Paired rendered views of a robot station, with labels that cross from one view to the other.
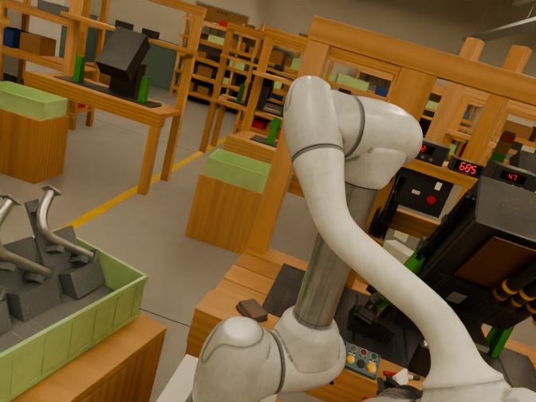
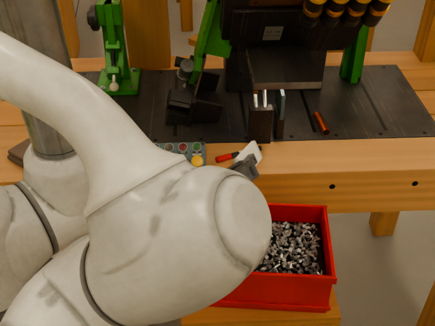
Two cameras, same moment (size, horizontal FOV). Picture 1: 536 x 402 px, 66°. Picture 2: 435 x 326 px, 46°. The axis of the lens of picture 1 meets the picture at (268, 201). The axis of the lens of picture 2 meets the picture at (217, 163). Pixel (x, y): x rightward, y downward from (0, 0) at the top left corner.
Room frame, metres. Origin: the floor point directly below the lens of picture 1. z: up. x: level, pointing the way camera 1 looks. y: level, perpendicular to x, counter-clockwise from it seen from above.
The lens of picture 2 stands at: (0.12, -0.32, 1.74)
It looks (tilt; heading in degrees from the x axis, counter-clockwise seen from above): 39 degrees down; 348
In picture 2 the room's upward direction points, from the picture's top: straight up
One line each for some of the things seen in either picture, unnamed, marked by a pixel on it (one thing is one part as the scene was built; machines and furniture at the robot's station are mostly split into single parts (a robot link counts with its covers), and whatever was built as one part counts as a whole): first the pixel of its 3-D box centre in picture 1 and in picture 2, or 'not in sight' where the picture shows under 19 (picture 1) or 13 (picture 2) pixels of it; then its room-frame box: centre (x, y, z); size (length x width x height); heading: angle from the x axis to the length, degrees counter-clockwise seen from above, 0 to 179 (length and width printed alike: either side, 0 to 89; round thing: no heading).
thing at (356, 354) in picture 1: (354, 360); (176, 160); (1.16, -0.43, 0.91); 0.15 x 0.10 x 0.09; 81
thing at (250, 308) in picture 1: (252, 310); (30, 154); (1.26, -0.06, 0.92); 0.10 x 0.08 x 0.03; 41
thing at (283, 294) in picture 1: (402, 336); (240, 103); (1.43, -0.66, 0.89); 1.10 x 0.42 x 0.02; 81
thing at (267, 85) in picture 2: (451, 309); (276, 50); (1.32, -0.72, 1.11); 0.39 x 0.16 x 0.03; 171
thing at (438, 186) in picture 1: (423, 190); not in sight; (1.65, -0.59, 1.42); 0.17 x 0.12 x 0.15; 81
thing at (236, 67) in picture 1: (234, 68); not in sight; (11.12, 1.80, 1.11); 3.01 x 0.54 x 2.23; 86
